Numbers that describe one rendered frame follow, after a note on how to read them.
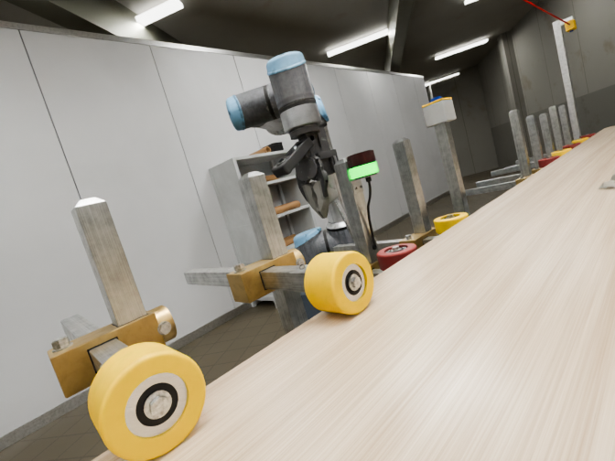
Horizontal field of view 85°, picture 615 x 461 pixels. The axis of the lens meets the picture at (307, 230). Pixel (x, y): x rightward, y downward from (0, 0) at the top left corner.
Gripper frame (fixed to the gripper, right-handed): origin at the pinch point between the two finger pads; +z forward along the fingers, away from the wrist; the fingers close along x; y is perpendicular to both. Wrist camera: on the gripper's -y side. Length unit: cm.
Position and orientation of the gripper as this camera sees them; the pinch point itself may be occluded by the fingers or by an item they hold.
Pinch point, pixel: (320, 213)
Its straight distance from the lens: 80.5
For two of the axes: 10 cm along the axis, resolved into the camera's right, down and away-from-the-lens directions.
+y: 7.1, -2.9, 6.5
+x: -6.5, 0.9, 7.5
